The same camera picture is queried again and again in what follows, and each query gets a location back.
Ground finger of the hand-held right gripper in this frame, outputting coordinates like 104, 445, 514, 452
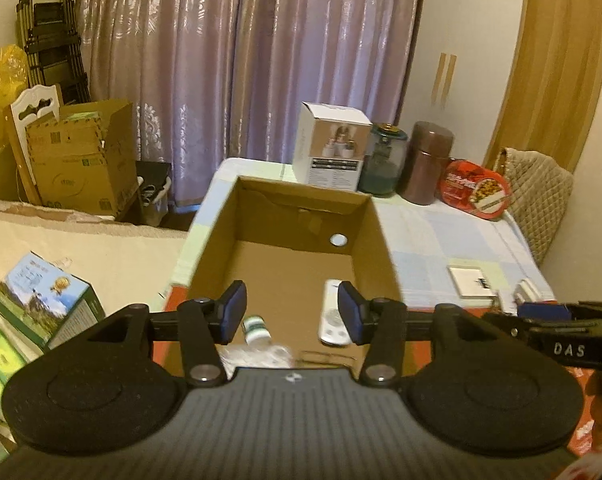
516, 301, 602, 322
482, 311, 532, 344

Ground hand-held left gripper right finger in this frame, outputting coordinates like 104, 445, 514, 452
336, 280, 493, 387

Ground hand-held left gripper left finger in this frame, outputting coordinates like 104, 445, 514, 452
87, 280, 249, 388

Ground white remote control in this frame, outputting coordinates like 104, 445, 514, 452
317, 278, 355, 347

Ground white square night light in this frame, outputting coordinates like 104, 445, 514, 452
512, 279, 542, 305

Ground small green white bottle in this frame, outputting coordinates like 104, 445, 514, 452
240, 314, 272, 346

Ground clear bag of swabs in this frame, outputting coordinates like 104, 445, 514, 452
218, 343, 292, 374

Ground metal wire holder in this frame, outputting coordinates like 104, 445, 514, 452
298, 349, 357, 366

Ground white card box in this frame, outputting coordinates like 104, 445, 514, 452
447, 264, 497, 301

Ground brown cardboard box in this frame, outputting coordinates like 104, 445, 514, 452
163, 175, 407, 377

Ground red blueprint table mat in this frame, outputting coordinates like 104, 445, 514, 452
158, 285, 602, 459

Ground beige quilted chair cushion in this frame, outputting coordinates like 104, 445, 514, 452
493, 147, 575, 267

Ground red oval food package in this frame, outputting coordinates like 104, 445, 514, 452
438, 158, 512, 221

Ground dark glass jar green lid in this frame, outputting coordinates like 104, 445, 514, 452
356, 122, 410, 197

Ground black storage bin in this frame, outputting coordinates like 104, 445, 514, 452
135, 159, 175, 226

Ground brown metal canister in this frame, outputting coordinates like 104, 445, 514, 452
398, 120, 455, 206

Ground white humidifier product box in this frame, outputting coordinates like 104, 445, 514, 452
293, 101, 374, 192

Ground large plain cardboard carton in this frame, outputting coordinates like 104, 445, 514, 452
60, 99, 142, 219

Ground scenic printed carton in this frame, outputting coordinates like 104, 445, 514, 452
0, 252, 106, 352

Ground striped edge cardboard carton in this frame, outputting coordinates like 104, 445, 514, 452
25, 112, 112, 212

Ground mauve patterned curtain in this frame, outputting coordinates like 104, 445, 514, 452
75, 0, 428, 207

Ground wooden door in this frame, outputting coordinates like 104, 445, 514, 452
483, 0, 602, 174

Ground white carved chair back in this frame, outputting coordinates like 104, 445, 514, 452
3, 83, 64, 206

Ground wooden wall strips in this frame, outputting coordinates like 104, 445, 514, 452
430, 52, 458, 109

